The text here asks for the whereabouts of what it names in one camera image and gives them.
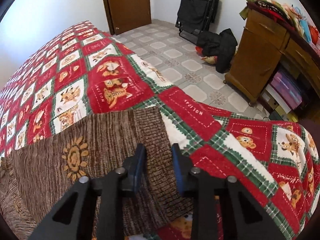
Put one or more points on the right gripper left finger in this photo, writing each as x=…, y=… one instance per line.
x=94, y=205

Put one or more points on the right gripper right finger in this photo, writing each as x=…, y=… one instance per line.
x=221, y=205

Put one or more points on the brown knitted sweater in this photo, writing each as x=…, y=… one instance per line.
x=36, y=176

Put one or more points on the black clothes pile on floor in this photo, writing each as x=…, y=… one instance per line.
x=222, y=45

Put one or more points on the clothes pile on desk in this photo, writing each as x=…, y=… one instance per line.
x=286, y=14

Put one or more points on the purple boxes under desk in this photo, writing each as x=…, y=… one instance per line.
x=286, y=87

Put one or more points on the red patchwork bear blanket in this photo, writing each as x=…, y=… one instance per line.
x=84, y=71

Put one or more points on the brown wooden desk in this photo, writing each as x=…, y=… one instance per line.
x=264, y=43

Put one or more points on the brown wooden door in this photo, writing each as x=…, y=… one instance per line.
x=125, y=15

